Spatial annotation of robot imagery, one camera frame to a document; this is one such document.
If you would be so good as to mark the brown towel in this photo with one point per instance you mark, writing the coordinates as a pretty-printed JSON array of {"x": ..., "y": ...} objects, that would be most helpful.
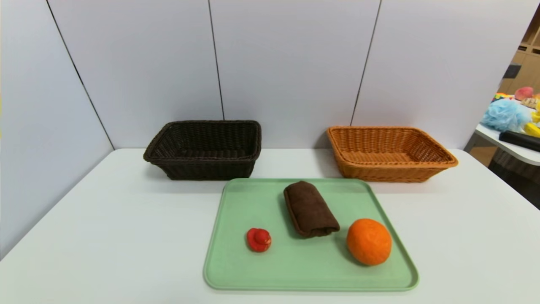
[{"x": 310, "y": 209}]

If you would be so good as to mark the red rubber duck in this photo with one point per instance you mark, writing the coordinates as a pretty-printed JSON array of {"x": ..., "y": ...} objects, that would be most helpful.
[{"x": 258, "y": 240}]

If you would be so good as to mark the orange fruit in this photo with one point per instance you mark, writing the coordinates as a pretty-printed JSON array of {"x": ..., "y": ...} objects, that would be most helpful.
[{"x": 369, "y": 242}]

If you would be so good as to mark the dark brown wicker basket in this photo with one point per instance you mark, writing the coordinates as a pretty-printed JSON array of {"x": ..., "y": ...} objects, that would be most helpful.
[{"x": 202, "y": 166}]

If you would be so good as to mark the orange wicker basket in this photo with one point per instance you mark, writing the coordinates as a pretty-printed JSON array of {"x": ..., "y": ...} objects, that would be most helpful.
[{"x": 379, "y": 169}]

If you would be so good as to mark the light green plastic tray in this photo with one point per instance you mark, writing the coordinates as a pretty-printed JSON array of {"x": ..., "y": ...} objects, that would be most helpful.
[{"x": 308, "y": 266}]

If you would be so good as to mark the blue mesh bath loofah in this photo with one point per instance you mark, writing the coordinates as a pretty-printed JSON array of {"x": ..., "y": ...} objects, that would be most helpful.
[{"x": 504, "y": 115}]

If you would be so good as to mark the black oblong object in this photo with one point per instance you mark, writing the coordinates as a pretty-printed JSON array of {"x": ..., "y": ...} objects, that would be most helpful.
[{"x": 521, "y": 140}]

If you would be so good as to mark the white side table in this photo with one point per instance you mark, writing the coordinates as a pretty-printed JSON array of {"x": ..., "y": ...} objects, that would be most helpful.
[{"x": 523, "y": 155}]

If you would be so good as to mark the pink peach toy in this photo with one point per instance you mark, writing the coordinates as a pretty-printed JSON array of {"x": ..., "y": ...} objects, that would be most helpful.
[{"x": 524, "y": 93}]

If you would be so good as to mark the yellow toy item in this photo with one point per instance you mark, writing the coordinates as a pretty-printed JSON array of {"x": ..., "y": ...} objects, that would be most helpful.
[{"x": 533, "y": 128}]

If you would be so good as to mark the wooden shelf cabinet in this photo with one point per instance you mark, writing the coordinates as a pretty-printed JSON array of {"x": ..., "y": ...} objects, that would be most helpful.
[{"x": 527, "y": 67}]

